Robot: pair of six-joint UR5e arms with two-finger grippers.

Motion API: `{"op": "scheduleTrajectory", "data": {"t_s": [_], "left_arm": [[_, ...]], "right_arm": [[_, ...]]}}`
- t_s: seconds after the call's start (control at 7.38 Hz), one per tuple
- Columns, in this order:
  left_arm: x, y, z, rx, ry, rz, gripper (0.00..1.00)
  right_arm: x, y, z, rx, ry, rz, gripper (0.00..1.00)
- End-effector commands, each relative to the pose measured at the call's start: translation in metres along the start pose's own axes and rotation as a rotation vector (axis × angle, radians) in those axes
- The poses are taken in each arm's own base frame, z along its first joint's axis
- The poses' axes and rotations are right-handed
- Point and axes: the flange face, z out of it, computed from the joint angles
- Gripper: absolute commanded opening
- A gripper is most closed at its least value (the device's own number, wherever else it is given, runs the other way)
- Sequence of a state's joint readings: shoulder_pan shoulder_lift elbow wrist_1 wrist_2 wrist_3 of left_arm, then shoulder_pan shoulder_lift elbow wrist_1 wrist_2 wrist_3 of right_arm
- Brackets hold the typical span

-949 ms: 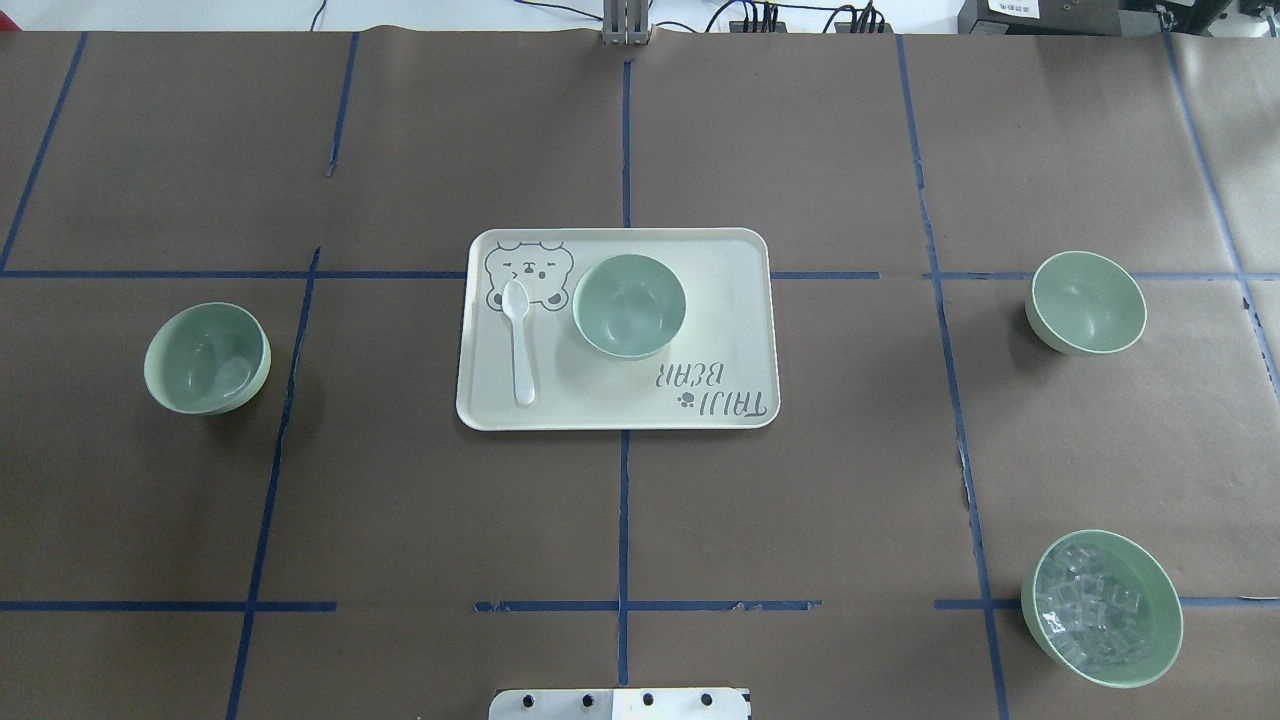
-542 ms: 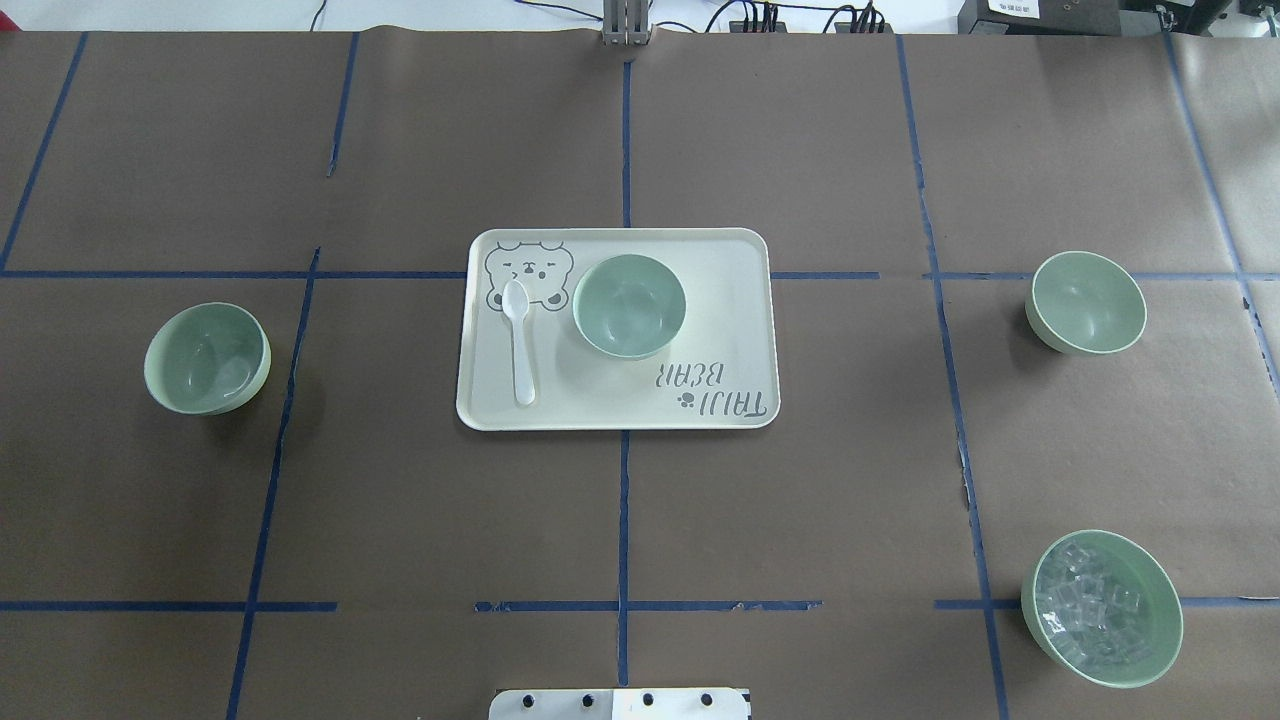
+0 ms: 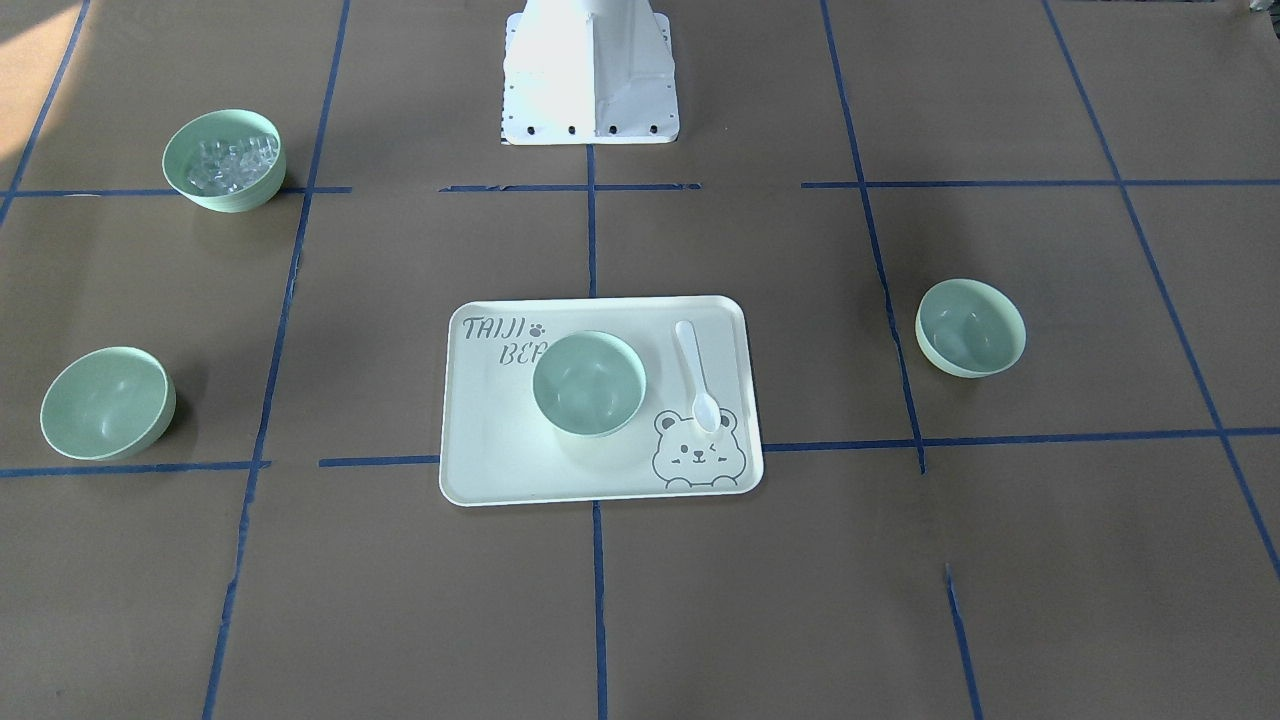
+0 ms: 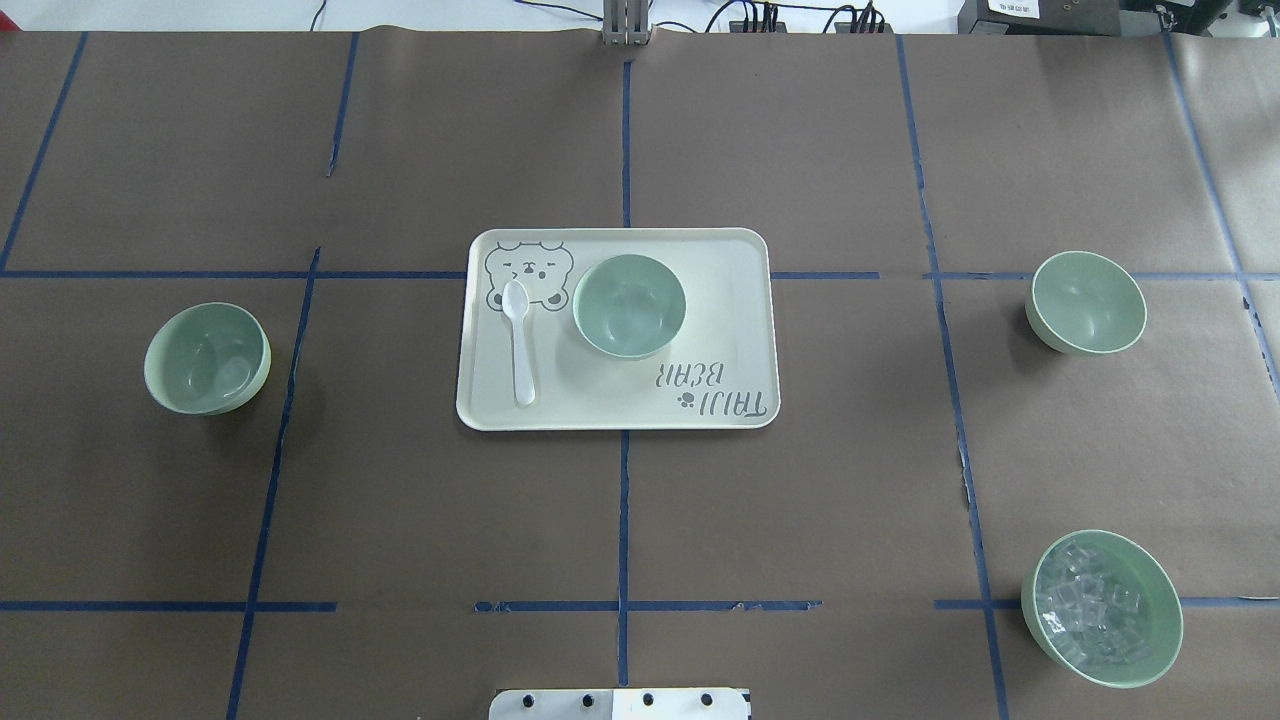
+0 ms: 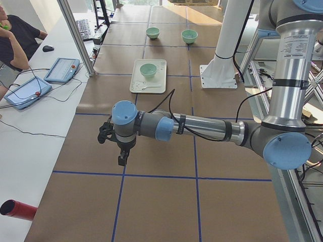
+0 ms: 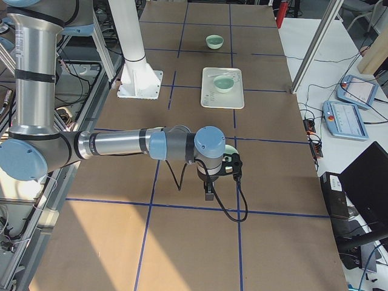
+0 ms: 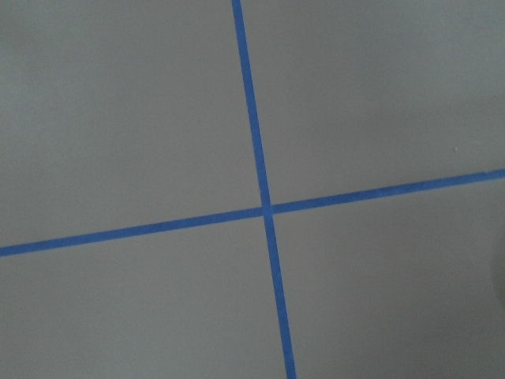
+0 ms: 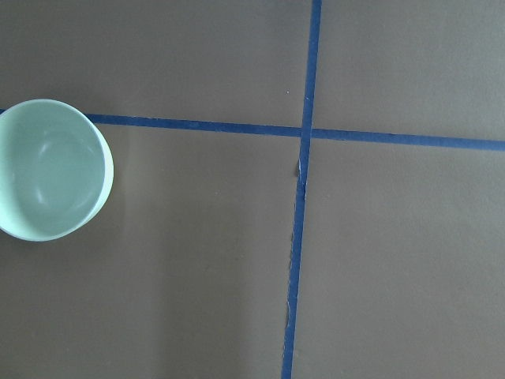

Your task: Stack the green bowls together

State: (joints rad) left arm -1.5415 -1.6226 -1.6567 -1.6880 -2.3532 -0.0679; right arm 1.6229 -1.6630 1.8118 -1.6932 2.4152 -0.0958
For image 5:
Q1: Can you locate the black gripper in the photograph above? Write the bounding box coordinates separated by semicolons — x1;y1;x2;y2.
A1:
117;141;136;166

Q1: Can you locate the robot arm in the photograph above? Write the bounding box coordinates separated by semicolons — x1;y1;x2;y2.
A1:
98;1;322;170

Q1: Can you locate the white plastic spoon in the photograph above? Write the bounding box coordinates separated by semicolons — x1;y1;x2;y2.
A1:
141;85;162;91

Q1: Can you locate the pale green tray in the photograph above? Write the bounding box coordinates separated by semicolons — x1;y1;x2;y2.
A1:
130;59;167;94

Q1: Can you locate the green bowl on tray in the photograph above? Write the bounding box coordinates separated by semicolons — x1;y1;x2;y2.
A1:
139;63;157;78

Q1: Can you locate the far blue teach pendant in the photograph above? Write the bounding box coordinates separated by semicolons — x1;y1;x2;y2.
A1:
44;57;80;83

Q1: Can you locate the blue teach pendant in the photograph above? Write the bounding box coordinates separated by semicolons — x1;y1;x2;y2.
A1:
4;76;52;110
44;57;80;83

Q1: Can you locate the near blue teach pendant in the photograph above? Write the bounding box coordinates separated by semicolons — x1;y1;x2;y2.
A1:
4;76;52;110

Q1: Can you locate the red cylinder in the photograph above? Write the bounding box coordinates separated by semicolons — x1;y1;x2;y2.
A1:
1;199;38;221

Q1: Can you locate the black computer mouse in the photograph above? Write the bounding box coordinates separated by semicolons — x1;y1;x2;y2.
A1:
42;45;55;52

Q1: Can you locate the green bowl with ice cubes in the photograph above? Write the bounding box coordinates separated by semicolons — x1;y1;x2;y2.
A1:
181;30;198;44

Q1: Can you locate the black keyboard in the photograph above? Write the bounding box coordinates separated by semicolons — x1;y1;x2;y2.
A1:
76;19;92;41

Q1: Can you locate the person in black shirt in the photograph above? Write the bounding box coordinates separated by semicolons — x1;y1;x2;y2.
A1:
0;5;48;73

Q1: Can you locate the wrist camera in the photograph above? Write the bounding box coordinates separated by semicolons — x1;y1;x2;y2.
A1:
97;122;117;144

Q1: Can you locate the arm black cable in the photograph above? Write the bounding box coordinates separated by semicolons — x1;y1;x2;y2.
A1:
148;88;275;142

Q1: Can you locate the aluminium frame post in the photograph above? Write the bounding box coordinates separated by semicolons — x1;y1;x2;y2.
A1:
57;0;95;77

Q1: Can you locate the white camera post with base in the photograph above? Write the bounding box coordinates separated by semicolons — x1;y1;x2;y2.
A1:
200;0;253;89

